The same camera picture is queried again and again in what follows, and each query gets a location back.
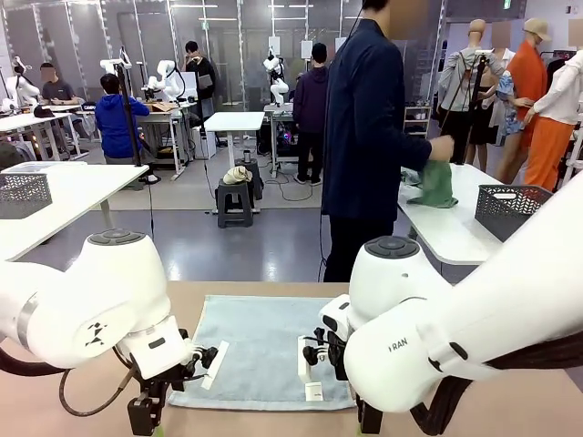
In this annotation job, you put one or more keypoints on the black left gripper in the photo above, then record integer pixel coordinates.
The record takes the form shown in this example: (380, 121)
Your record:
(145, 414)

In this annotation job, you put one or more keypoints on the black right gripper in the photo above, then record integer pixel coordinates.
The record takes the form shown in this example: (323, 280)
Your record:
(369, 419)

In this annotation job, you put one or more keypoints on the light blue towel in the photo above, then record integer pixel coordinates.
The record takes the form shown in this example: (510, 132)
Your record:
(259, 328)

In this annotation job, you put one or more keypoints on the green towel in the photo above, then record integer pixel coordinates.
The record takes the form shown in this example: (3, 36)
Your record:
(437, 186)

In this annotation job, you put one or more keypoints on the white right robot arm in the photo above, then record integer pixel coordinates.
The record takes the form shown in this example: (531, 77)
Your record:
(455, 318)

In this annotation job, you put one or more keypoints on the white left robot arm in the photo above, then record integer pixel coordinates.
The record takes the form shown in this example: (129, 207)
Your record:
(91, 296)

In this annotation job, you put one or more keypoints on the grey mesh basket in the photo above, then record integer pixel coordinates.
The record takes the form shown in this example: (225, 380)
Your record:
(505, 214)
(23, 196)

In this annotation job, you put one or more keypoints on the person's right hand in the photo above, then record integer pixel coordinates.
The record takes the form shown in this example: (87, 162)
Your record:
(442, 148)

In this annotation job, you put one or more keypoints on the white side table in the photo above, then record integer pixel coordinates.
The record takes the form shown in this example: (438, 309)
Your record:
(446, 232)
(77, 191)

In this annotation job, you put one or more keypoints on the grey plastic stool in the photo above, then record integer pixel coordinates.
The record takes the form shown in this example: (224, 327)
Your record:
(234, 205)

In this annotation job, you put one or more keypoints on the beige cloth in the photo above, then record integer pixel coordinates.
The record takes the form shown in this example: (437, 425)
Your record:
(237, 175)

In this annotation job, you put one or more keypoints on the dark plastic stool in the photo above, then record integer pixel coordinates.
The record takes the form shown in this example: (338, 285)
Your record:
(257, 175)

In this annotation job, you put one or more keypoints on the steel tumbler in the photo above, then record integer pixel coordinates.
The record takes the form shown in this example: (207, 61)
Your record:
(248, 157)

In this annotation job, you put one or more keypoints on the person in blue hoodie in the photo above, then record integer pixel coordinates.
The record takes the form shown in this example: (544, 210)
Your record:
(116, 123)

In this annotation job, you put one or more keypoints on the black tripod stand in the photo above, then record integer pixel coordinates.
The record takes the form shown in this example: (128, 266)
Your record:
(476, 82)
(129, 118)

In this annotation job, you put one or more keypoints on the wooden shoe shelf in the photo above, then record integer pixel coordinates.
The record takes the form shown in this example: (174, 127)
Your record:
(416, 123)

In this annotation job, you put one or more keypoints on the person in navy jacket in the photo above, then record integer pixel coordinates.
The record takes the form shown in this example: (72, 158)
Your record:
(364, 114)

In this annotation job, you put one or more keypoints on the white desk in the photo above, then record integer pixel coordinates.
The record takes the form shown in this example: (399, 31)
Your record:
(234, 120)

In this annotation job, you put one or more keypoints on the person in purple hoodie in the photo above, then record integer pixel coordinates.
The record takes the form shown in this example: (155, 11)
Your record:
(309, 104)

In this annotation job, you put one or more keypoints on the mannequin in orange outfit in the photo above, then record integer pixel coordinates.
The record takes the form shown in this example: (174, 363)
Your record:
(542, 136)

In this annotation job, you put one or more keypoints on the seated person grey shirt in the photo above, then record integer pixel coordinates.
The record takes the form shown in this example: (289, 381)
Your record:
(57, 91)

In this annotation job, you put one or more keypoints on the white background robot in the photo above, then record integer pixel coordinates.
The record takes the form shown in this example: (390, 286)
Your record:
(23, 86)
(166, 77)
(275, 77)

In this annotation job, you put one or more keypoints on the standing person black clothes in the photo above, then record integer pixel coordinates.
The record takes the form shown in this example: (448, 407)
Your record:
(200, 77)

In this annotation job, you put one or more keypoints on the mannequin in grey shirt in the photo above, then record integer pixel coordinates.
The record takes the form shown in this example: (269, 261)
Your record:
(460, 82)

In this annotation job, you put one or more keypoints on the person in white top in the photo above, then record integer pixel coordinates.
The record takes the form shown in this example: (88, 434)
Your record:
(508, 95)

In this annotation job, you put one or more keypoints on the mannequin in white shirt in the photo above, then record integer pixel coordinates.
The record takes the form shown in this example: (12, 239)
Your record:
(565, 91)

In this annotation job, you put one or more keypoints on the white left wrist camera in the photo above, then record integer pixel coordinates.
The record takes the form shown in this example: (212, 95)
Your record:
(215, 364)

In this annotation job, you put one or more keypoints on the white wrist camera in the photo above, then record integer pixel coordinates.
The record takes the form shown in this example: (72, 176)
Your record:
(215, 364)
(304, 359)

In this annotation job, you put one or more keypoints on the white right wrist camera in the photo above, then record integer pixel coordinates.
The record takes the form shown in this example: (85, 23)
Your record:
(304, 359)

